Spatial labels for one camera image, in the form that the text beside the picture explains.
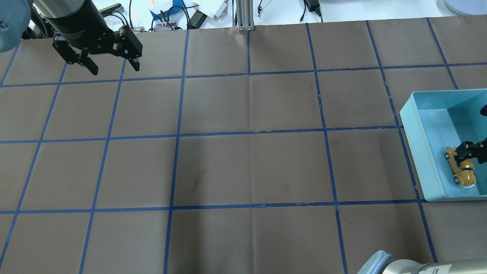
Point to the yellow beetle toy car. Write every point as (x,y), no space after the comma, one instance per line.
(463,170)

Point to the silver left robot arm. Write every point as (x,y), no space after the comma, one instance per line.
(15,18)

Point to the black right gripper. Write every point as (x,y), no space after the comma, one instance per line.
(467,149)

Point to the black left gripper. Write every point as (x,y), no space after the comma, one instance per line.
(77,28)

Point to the aluminium frame post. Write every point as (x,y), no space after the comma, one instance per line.
(243,15)

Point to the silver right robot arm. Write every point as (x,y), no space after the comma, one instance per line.
(382,263)

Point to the brown paper table mat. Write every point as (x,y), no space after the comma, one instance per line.
(274,151)

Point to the light blue plastic bin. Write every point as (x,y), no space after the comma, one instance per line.
(435,120)

